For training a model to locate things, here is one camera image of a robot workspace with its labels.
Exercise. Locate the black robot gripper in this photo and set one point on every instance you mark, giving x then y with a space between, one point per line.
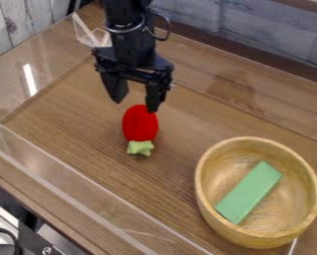
132 60

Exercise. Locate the red plush strawberry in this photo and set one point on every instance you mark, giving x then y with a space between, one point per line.
141 129

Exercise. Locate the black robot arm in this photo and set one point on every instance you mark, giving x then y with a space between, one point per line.
132 12

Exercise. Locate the green rectangular block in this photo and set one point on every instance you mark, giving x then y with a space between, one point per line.
240 201

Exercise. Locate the wooden bowl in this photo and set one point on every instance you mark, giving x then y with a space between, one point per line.
287 211

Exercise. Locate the black metal stand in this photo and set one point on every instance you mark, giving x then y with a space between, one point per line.
33 243

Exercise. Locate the clear acrylic enclosure wall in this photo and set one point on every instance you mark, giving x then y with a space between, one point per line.
126 205

